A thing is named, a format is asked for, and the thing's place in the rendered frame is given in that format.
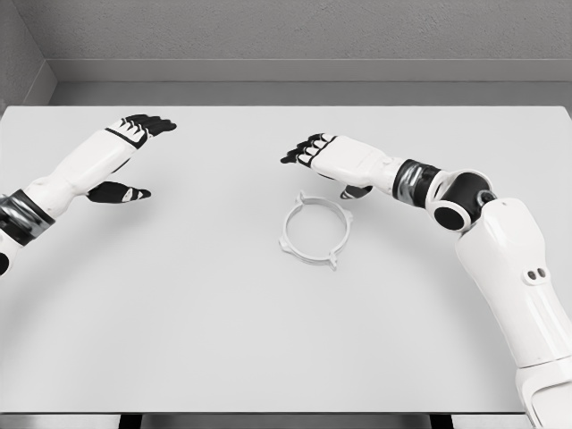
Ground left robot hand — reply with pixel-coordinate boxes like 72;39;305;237
56;114;179;206

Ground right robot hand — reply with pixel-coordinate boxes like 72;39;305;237
280;132;394;200

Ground white table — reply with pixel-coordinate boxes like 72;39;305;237
0;105;572;429

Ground white PVC pipe clamp ring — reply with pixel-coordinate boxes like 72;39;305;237
277;190;355;273

